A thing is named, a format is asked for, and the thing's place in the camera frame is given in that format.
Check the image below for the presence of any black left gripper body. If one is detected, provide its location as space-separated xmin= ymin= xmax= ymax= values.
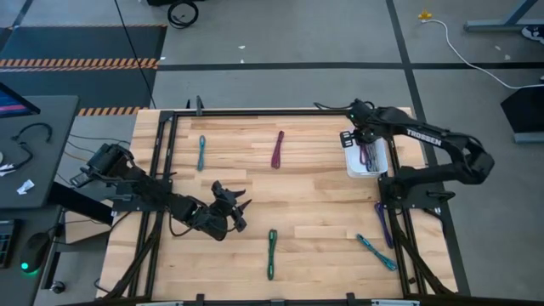
xmin=210 ymin=180 xmax=248 ymax=233

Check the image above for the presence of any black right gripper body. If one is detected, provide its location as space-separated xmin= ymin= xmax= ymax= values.
xmin=339 ymin=127 xmax=377 ymax=148

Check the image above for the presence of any grey USB-C cable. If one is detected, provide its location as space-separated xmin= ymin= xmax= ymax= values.
xmin=367 ymin=144 xmax=382 ymax=173

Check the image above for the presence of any maroon USB-C cable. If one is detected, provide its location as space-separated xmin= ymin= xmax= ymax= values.
xmin=270 ymin=130 xmax=286 ymax=170

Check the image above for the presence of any white plastic bin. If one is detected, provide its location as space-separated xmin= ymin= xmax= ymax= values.
xmin=343 ymin=126 xmax=388 ymax=179

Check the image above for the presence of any black box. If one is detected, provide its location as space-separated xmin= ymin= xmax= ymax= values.
xmin=500 ymin=87 xmax=544 ymax=135

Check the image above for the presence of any blue-grey metal table leg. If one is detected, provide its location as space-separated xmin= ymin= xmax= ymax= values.
xmin=463 ymin=0 xmax=544 ymax=33

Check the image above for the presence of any grey desk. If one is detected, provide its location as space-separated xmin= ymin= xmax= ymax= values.
xmin=0 ymin=95 xmax=80 ymax=209

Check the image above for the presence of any black computer mouse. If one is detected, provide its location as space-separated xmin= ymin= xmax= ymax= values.
xmin=20 ymin=232 xmax=51 ymax=274

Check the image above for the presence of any person's shoe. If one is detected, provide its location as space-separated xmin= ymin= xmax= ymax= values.
xmin=521 ymin=25 xmax=544 ymax=46

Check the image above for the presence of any dark hazard-striped floor mat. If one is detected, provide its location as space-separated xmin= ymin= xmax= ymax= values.
xmin=0 ymin=24 xmax=167 ymax=110

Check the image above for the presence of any black keyboard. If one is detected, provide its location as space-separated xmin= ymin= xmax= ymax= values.
xmin=0 ymin=219 xmax=18 ymax=269

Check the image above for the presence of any computer monitor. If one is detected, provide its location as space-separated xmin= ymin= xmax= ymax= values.
xmin=0 ymin=82 xmax=42 ymax=119

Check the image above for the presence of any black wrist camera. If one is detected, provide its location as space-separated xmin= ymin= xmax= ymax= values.
xmin=347 ymin=98 xmax=375 ymax=128

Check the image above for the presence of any light blue USB-C cable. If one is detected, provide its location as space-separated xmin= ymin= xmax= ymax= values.
xmin=196 ymin=134 xmax=207 ymax=173

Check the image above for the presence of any green USB-C cable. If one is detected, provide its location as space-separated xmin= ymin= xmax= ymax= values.
xmin=266 ymin=229 xmax=279 ymax=281

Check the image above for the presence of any black aluminium table frame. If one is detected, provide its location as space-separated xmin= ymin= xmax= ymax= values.
xmin=104 ymin=108 xmax=458 ymax=306

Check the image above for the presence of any dark blue USB-C cable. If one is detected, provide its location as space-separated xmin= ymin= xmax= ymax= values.
xmin=373 ymin=201 xmax=395 ymax=250

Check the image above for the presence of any teal USB-C cable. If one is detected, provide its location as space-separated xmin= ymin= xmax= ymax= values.
xmin=355 ymin=233 xmax=399 ymax=272

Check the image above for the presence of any white floor cable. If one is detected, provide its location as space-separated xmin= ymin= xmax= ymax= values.
xmin=421 ymin=19 xmax=544 ymax=90

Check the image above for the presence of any thin black floor cable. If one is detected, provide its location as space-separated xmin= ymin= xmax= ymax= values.
xmin=113 ymin=0 xmax=157 ymax=110

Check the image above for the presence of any coiled black cable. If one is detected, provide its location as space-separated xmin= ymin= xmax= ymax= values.
xmin=167 ymin=1 xmax=200 ymax=30

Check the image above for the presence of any black cable on desk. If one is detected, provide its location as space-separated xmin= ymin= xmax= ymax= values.
xmin=12 ymin=122 xmax=54 ymax=144

